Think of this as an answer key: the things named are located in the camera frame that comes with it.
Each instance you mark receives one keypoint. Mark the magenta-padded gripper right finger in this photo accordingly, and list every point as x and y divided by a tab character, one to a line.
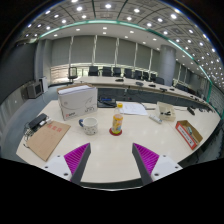
148	160

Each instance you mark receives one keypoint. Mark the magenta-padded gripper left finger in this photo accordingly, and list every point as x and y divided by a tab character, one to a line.
75	160

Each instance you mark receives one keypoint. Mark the yellow-capped clear drink bottle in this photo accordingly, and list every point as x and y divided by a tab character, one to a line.
117	121

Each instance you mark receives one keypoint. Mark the brown paper envelope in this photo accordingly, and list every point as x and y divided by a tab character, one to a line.
48	140

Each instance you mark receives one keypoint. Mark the white patterned mug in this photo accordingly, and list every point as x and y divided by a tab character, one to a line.
90	126

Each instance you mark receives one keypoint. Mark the red-and-white open carton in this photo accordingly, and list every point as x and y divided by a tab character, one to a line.
185	133

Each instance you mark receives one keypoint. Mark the black tool in box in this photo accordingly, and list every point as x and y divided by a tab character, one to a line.
165	113

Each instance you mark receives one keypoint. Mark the white paper sheet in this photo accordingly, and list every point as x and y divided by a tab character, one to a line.
133	109

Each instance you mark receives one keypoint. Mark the black pouch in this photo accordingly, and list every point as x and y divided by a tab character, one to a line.
37	121

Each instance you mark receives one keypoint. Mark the beige open cardboard box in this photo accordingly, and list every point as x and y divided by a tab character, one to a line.
170	108

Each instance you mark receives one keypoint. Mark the white paper ream box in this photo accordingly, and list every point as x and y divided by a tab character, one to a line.
78	103

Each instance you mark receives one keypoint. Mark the black desk phone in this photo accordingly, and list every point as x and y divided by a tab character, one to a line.
106	101

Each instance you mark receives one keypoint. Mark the long curved conference desk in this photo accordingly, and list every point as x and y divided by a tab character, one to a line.
140	91

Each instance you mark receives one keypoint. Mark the grey cabinet with monitor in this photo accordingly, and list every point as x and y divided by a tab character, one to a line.
35	89

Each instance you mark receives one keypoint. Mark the row of black chairs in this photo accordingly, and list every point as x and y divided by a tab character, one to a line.
106	71

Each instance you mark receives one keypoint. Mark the group of ceiling lights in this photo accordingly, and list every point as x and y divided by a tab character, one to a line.
108	6

